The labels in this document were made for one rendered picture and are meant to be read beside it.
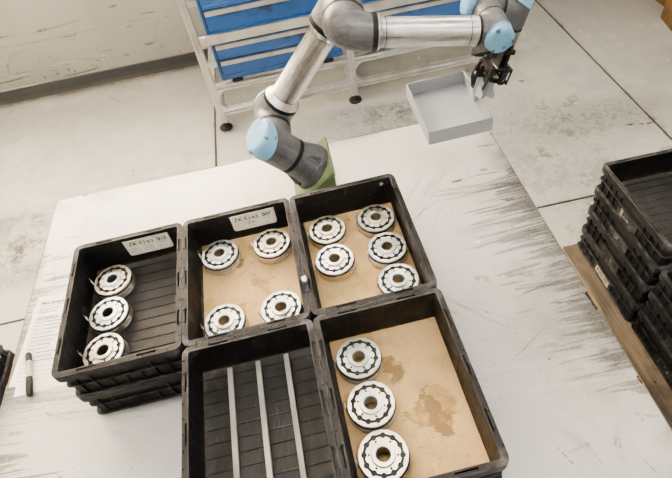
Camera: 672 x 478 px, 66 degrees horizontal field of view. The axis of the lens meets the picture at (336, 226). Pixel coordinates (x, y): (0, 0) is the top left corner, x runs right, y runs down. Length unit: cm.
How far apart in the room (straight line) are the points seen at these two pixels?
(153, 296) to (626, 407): 120
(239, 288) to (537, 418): 79
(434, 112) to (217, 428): 115
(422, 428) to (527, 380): 33
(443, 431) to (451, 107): 104
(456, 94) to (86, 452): 150
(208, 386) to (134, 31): 313
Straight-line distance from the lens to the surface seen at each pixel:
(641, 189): 217
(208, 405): 128
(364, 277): 136
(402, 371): 123
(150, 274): 155
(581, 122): 323
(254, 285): 141
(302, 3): 303
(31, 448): 161
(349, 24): 138
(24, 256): 320
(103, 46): 416
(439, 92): 186
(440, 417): 119
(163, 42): 409
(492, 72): 168
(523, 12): 162
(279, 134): 158
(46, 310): 183
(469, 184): 177
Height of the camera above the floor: 194
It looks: 48 degrees down
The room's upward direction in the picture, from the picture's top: 11 degrees counter-clockwise
